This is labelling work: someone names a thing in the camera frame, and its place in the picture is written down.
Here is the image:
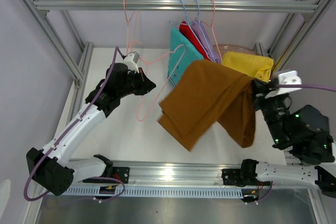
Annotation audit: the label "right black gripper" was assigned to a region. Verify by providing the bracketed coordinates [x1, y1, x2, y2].
[250, 77, 290, 147]

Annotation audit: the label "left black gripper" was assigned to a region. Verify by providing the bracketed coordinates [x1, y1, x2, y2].
[118, 68, 155, 99]

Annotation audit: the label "yellow trousers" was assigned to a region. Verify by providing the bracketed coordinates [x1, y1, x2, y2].
[222, 51, 274, 82]

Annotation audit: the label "pink hanger of brown trousers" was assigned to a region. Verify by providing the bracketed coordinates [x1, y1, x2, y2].
[136, 48, 170, 122]

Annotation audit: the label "teal trousers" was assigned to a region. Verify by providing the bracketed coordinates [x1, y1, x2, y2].
[167, 27, 204, 86]

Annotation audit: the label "brown trousers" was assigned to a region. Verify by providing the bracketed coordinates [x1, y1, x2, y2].
[158, 60, 256, 151]

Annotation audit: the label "pink hanger of yellow trousers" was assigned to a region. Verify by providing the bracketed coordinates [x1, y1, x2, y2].
[123, 0, 143, 54]

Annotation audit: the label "blue hanger of teal trousers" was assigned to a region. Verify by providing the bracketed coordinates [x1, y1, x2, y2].
[167, 0, 200, 41]

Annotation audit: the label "blue hanger of red trousers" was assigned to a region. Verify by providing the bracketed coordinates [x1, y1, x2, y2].
[195, 0, 214, 62]

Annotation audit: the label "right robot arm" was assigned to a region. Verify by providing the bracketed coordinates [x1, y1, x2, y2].
[239, 80, 335, 198]

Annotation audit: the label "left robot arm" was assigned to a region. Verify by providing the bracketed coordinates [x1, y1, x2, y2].
[26, 63, 156, 196]

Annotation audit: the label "red trousers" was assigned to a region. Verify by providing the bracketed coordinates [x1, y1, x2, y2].
[179, 20, 211, 61]

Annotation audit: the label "purple trousers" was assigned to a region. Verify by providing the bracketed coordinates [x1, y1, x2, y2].
[191, 19, 222, 63]

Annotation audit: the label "empty pink hanger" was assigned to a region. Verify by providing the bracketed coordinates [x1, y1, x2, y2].
[201, 0, 223, 63]

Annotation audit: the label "pink translucent plastic basket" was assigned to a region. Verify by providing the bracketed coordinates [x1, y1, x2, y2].
[213, 44, 262, 56]

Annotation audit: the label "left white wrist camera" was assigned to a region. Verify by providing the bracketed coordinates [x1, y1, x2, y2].
[122, 51, 140, 73]

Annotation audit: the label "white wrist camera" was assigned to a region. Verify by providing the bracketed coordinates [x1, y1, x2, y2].
[122, 51, 140, 73]
[266, 70, 302, 98]

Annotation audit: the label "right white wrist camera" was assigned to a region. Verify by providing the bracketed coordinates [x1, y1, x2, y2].
[266, 70, 302, 98]

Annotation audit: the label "aluminium frame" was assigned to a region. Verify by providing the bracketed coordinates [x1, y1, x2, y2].
[2, 0, 336, 167]

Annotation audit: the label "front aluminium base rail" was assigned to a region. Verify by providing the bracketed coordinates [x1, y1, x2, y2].
[72, 161, 241, 187]

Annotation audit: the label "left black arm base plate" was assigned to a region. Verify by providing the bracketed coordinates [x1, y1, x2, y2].
[102, 166, 130, 184]

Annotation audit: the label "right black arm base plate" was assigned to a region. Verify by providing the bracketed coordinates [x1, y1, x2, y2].
[222, 168, 271, 187]

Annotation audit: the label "white slotted cable duct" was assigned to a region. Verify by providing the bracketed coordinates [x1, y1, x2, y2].
[63, 185, 258, 199]

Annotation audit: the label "aluminium hanging rail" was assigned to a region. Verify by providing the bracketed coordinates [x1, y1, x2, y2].
[33, 0, 318, 14]

